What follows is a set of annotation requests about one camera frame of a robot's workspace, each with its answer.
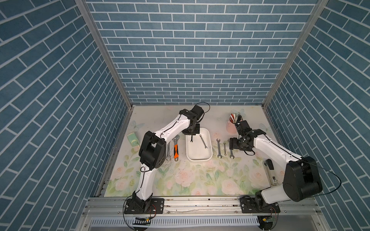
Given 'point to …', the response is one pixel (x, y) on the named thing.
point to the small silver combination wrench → (224, 147)
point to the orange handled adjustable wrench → (176, 150)
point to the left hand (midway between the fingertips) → (197, 133)
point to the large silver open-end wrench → (168, 157)
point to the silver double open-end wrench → (219, 155)
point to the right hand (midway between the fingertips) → (237, 146)
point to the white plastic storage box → (195, 150)
